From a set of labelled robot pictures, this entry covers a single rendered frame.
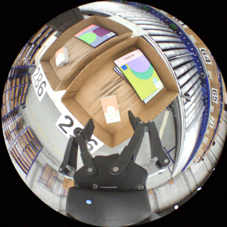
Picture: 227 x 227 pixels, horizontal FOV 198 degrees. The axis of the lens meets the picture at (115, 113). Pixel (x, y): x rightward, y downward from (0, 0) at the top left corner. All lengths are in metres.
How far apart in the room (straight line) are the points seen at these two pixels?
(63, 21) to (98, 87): 0.52
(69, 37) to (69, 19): 0.17
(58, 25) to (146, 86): 0.60
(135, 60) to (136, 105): 0.20
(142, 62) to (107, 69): 0.14
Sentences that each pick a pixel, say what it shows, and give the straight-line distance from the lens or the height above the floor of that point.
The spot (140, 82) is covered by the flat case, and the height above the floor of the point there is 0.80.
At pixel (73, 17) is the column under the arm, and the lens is 0.57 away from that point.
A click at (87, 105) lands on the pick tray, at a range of 0.34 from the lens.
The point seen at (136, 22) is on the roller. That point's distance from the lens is 0.62.
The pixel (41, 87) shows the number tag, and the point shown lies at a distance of 0.37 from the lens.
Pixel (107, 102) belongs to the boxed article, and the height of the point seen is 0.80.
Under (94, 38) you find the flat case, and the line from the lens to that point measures 0.39.
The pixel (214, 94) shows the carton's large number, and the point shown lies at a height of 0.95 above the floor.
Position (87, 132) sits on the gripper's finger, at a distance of 0.17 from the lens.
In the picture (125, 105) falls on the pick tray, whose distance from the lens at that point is 0.33.
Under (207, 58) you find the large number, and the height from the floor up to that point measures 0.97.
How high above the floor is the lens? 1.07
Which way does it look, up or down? 70 degrees down
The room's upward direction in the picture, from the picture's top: 175 degrees clockwise
